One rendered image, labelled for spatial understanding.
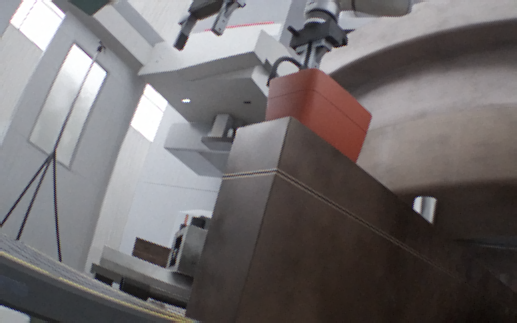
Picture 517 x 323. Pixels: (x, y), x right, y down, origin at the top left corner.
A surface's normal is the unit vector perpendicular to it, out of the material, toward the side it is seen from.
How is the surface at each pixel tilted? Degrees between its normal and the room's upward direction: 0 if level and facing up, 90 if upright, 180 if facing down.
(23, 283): 90
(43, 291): 90
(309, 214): 90
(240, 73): 90
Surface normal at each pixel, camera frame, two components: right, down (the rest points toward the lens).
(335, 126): 0.63, 0.01
